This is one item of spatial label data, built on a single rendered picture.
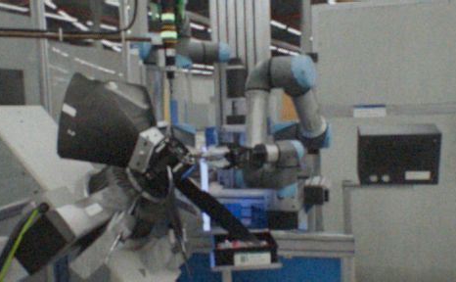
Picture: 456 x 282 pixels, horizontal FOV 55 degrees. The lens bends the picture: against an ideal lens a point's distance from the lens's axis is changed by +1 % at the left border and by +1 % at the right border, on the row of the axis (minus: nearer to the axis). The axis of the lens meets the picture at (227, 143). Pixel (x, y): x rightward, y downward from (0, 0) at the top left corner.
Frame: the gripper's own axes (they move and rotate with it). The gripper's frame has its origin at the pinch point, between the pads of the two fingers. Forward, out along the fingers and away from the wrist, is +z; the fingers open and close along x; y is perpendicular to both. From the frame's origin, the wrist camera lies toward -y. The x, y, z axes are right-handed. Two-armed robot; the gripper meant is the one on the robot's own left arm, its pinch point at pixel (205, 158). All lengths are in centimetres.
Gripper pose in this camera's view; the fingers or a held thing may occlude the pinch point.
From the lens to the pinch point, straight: 141.3
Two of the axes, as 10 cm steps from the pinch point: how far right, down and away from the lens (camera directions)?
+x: 0.0, 9.8, 1.8
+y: 4.3, 1.7, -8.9
